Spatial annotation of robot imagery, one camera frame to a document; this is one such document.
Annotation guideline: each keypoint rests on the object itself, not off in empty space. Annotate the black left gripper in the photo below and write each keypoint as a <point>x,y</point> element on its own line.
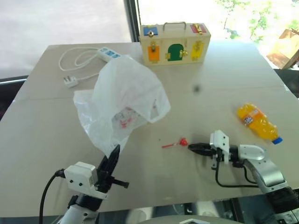
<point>106,183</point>

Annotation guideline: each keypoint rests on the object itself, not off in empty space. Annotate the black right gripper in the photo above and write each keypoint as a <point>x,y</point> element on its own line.
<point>214,154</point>

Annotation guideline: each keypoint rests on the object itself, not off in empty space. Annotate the translucent white plastic bag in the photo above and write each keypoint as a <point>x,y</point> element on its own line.
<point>121,93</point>

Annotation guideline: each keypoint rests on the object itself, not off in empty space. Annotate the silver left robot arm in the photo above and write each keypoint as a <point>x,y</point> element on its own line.
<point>77,213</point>

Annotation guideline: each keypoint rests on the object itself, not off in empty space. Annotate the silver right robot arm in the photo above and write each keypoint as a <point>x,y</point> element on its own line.
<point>266,170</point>

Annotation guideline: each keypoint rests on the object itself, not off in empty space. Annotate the red lollipop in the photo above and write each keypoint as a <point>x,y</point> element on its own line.
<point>183,141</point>

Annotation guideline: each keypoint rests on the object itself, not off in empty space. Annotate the orange soda bottle blue cap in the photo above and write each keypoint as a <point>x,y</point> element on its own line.
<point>257,121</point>

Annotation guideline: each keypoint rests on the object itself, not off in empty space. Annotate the wooden lock box colourful doors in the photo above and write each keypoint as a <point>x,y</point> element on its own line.
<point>174,46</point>

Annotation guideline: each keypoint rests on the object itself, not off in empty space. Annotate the white power strip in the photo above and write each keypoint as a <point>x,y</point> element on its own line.
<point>108,53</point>

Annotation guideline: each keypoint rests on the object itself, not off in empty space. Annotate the cardboard box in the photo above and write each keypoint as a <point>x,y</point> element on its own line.
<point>283,51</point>

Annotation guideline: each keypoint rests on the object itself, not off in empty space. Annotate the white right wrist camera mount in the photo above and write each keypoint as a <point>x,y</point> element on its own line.
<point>220,142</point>

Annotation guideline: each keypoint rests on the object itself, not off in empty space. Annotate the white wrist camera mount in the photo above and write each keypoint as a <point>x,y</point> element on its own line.
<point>79,175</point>
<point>220,142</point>

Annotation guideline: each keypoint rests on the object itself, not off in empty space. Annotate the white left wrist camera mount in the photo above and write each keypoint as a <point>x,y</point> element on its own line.
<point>79,175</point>

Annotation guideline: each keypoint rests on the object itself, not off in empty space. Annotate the dark window frame post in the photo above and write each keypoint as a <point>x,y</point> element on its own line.
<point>132,21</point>

